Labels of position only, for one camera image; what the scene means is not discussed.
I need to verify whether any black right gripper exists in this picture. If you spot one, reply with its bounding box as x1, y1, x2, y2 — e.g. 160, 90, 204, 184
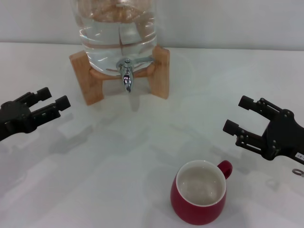
222, 95, 304, 166

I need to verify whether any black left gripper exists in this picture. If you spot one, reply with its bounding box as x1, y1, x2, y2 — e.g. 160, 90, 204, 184
0, 87, 71, 142

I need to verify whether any chrome faucet with lever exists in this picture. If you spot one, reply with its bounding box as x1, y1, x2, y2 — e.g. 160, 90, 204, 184
115, 56, 154, 94

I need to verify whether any red ceramic cup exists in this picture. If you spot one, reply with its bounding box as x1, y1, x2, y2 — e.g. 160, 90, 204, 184
170, 160, 233, 218

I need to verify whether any wooden jar stand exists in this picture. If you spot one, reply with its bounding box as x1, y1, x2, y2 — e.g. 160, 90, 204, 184
69, 46, 171, 106

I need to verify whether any clear glass water jar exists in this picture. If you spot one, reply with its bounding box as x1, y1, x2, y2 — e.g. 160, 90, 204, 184
76, 0, 158, 75

